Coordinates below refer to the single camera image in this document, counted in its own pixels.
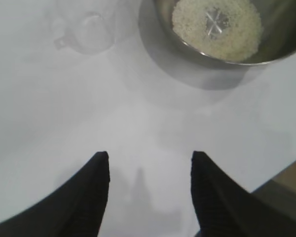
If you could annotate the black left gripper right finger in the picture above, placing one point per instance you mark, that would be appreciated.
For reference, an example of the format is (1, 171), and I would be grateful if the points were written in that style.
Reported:
(224, 209)

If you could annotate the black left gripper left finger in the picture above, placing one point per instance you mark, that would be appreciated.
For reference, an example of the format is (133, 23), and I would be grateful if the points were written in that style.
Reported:
(71, 209)

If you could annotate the white uncooked rice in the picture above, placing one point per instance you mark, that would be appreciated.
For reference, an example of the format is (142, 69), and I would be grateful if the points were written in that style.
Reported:
(232, 44)

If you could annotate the clear plastic measuring cup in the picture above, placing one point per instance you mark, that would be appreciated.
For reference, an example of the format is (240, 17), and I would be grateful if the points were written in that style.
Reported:
(91, 34)

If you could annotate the stainless steel mixing bowl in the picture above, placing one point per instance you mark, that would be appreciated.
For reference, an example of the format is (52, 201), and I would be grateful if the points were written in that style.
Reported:
(281, 29)

